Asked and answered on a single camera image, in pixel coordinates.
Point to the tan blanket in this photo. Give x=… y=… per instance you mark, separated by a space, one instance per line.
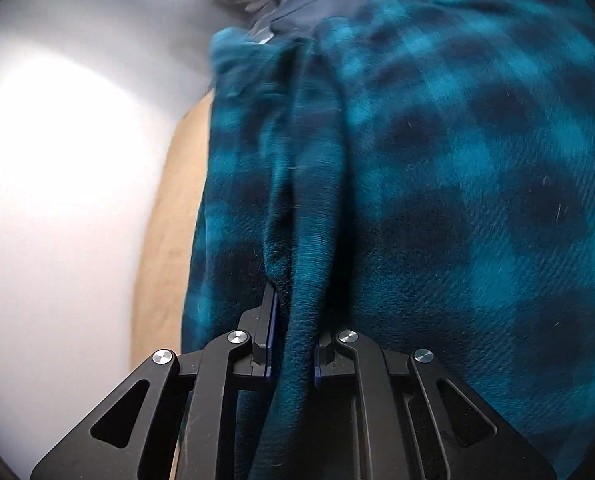
x=172 y=235

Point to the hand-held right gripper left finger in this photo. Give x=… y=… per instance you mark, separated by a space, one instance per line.
x=271 y=332

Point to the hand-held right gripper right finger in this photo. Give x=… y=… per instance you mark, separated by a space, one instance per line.
x=318 y=362

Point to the navy plaid-lined fleece jacket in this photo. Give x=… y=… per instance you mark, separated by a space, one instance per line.
x=427 y=185

